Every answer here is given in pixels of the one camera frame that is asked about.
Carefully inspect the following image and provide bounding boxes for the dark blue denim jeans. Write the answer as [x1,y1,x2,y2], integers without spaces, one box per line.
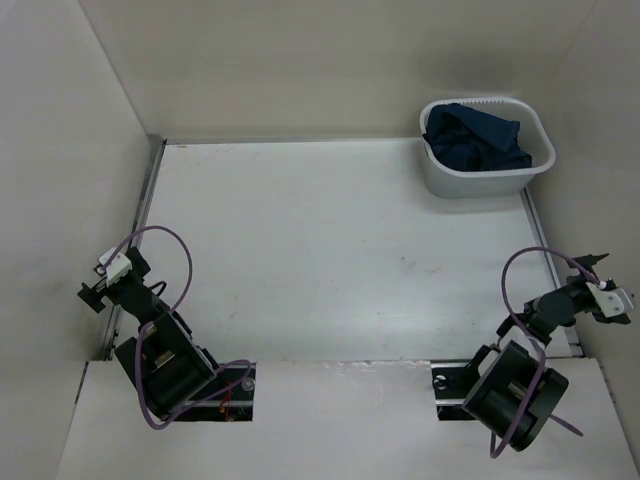
[423,103,533,172]

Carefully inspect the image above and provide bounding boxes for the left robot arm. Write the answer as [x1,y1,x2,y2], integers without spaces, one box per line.
[78,247,225,421]

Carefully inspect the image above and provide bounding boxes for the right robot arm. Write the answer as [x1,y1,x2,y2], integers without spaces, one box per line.
[462,247,635,459]

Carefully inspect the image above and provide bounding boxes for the white plastic laundry basket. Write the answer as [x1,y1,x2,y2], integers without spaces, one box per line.
[419,97,556,199]

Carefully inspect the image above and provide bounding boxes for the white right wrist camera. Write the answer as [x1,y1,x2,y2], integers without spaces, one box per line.
[587,282,635,316]

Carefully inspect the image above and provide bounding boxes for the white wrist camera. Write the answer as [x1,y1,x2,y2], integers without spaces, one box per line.
[587,282,635,316]
[94,248,132,287]

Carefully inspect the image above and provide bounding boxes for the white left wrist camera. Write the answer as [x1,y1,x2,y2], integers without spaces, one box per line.
[94,248,132,287]

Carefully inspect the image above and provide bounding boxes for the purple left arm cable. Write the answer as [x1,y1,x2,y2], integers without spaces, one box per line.
[102,225,254,431]

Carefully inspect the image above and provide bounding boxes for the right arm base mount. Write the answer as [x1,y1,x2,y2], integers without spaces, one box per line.
[431,349,503,422]

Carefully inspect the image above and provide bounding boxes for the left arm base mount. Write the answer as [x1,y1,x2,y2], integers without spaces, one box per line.
[175,363,257,423]

